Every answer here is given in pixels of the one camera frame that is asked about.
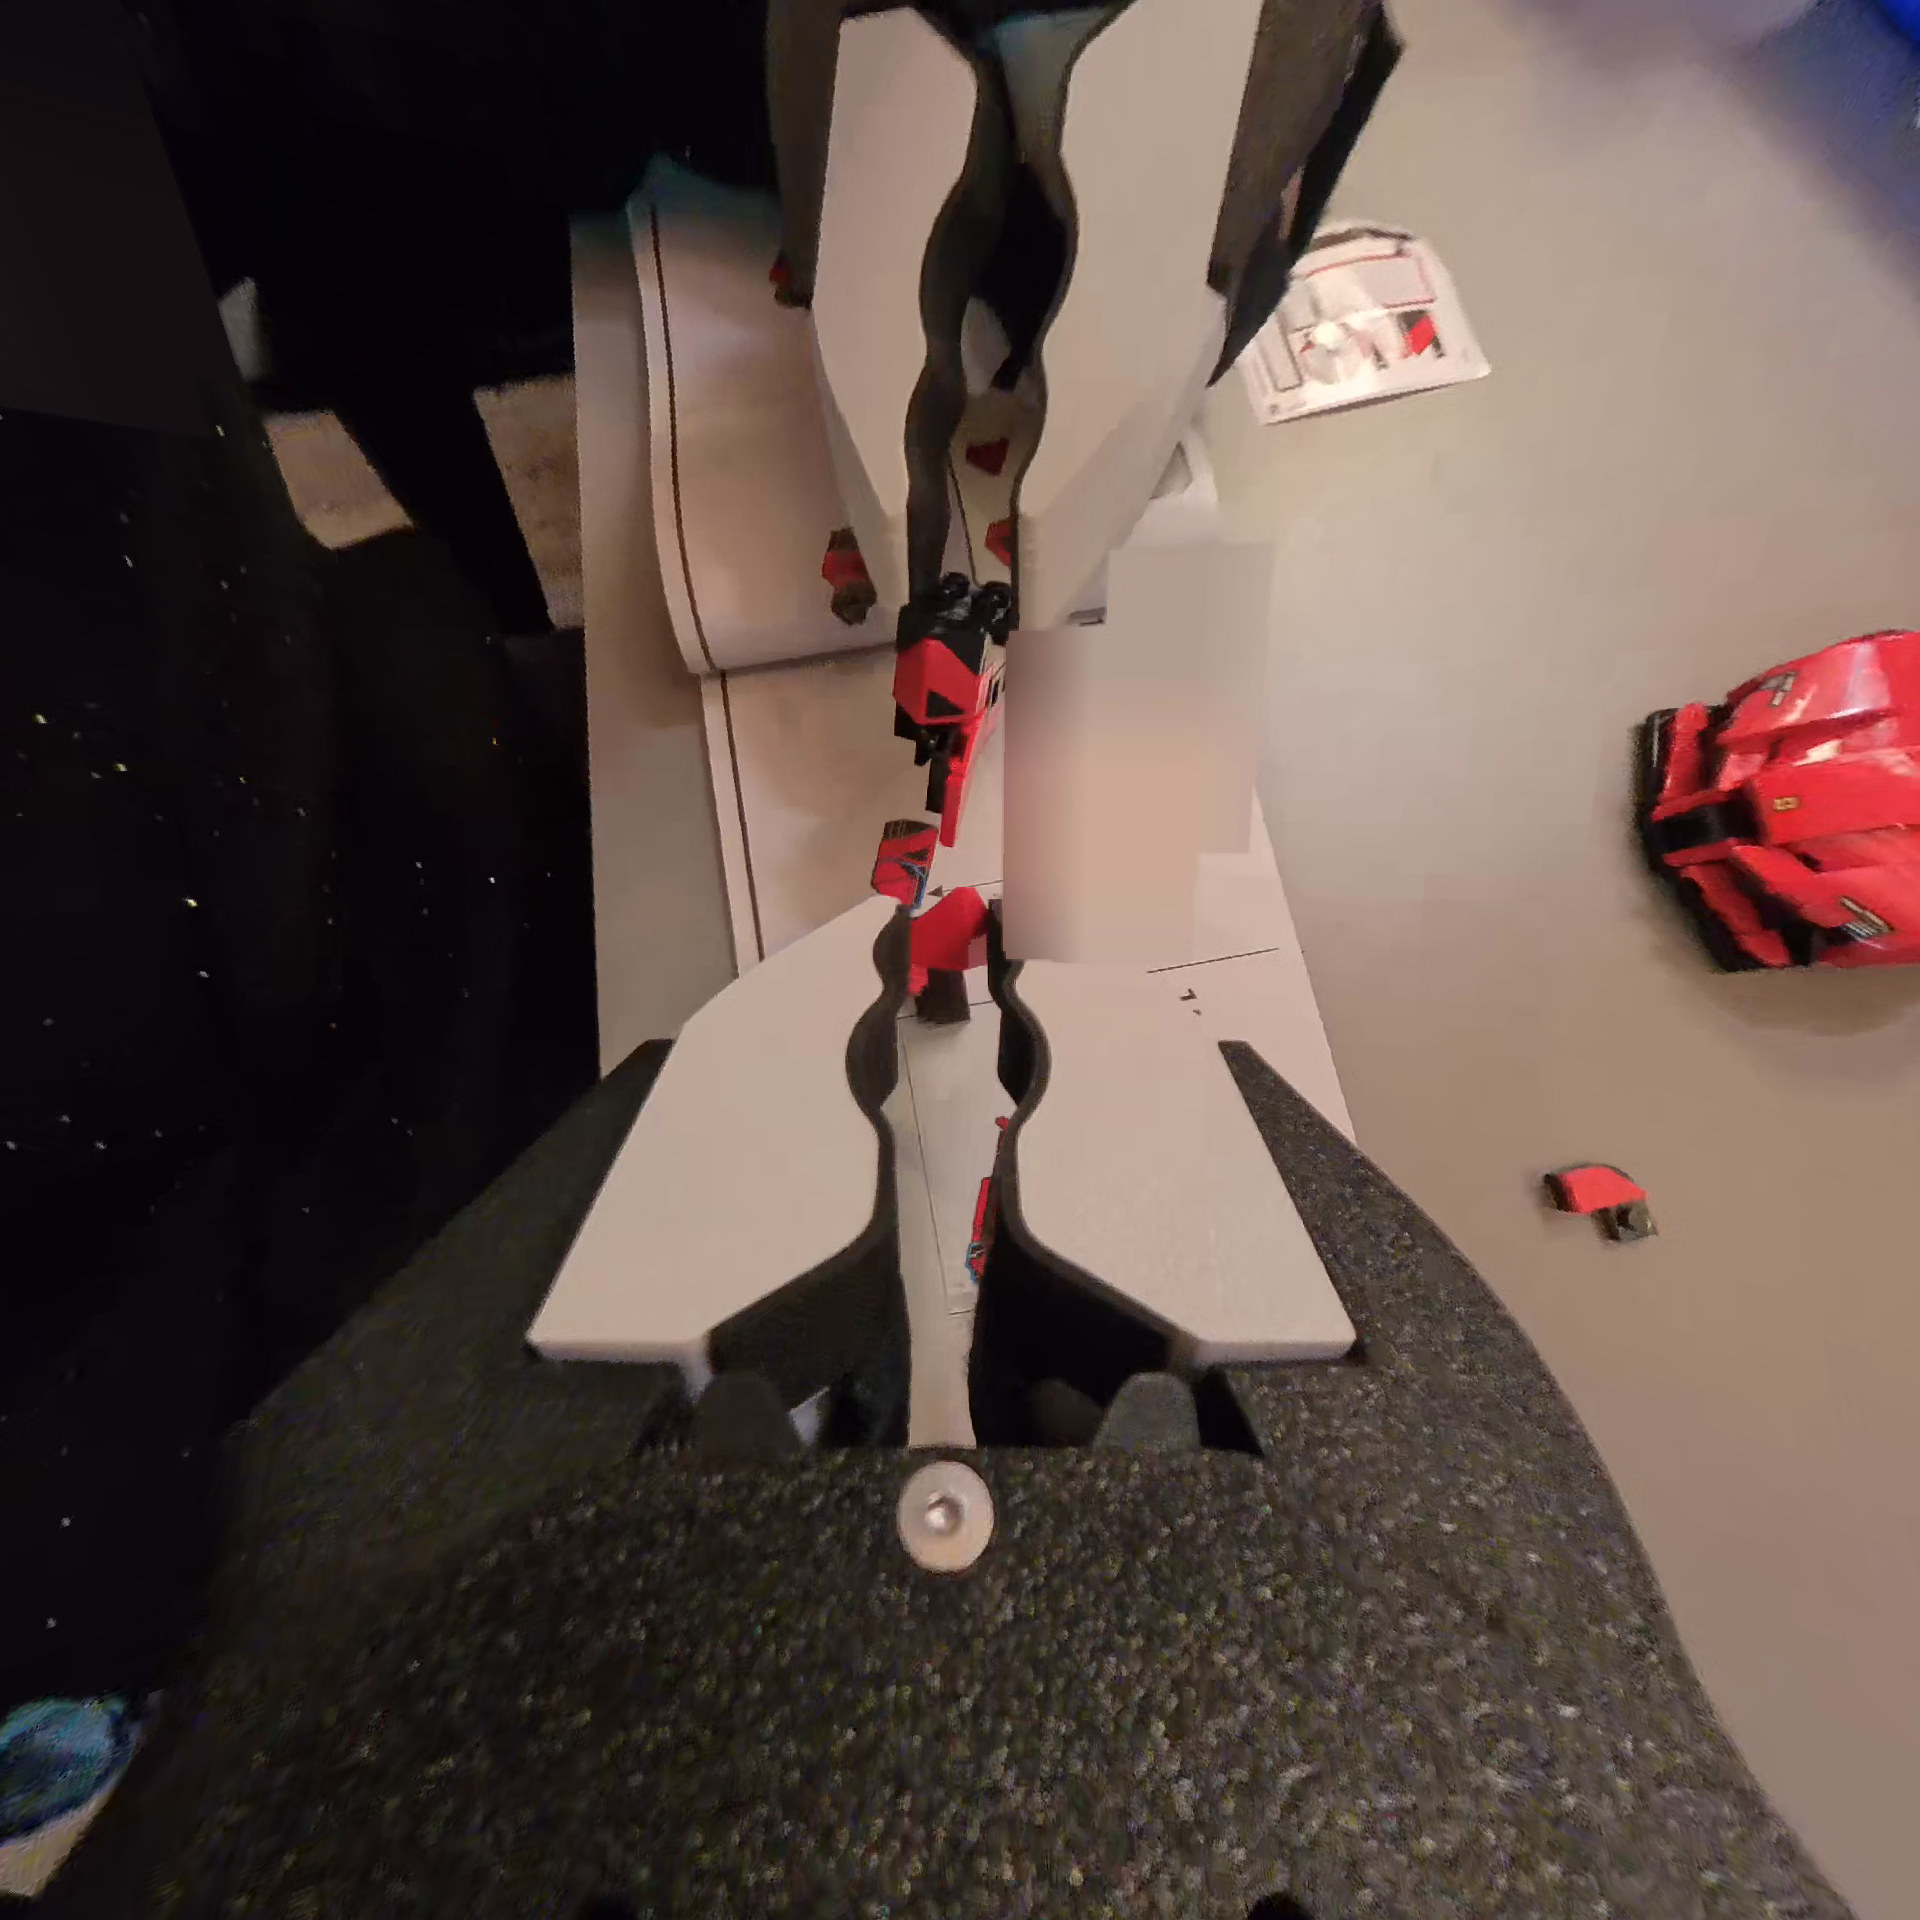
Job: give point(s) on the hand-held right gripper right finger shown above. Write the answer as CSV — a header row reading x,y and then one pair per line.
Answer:
x,y
1185,1201

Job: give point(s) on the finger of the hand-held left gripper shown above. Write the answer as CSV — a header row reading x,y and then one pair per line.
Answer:
x,y
869,224
1156,224

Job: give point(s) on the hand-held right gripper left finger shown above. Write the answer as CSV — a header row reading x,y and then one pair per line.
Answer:
x,y
720,1201

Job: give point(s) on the small black red brick assembly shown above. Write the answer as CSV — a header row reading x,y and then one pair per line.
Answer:
x,y
943,938

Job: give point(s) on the red curved brick black plate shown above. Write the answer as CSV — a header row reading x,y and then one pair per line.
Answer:
x,y
1588,1190

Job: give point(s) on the white instruction booklet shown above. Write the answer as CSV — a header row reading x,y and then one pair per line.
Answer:
x,y
796,779

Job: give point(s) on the red black brick subassembly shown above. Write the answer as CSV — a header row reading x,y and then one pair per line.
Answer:
x,y
938,675

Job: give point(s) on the white sticker sheet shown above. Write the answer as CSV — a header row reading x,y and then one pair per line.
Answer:
x,y
1366,323

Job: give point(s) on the red brick-built toy car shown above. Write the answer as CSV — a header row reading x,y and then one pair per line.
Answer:
x,y
1785,809

